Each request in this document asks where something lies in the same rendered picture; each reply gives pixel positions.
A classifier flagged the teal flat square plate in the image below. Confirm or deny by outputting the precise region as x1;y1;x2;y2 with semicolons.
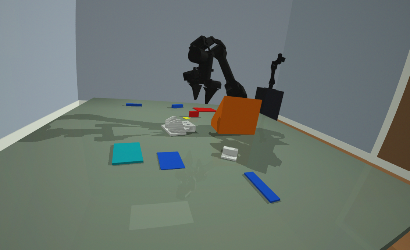
112;142;143;165

